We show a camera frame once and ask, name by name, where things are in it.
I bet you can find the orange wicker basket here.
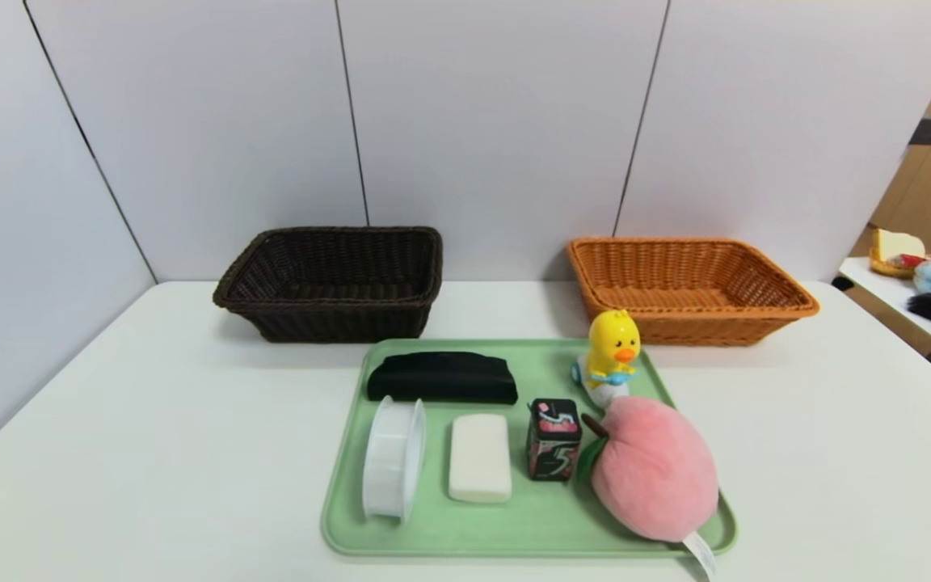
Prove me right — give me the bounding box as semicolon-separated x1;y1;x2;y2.
567;236;821;348

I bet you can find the pink plush peach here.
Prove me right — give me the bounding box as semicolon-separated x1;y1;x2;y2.
577;395;720;580

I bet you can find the white side table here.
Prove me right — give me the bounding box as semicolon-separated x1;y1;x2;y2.
839;255;931;353

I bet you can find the light green plastic tray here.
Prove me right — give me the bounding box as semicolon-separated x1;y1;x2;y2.
320;338;739;559

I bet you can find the small yellow bowl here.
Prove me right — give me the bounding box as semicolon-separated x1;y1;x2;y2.
870;252;919;280

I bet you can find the black red gum box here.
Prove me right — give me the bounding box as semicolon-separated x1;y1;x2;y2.
526;398;583;483

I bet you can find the white soap bar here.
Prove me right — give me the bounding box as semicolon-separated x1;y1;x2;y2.
448;414;512;504

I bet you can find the white plastic spool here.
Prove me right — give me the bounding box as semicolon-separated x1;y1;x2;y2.
362;395;427;523

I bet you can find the dark brown wicker basket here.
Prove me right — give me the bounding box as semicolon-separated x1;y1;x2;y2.
213;226;444;344

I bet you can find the yellow duck scooter toy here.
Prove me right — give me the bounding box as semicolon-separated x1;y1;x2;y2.
571;310;642;409

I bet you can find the black folded pouch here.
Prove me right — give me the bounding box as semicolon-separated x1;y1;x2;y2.
366;351;519;406

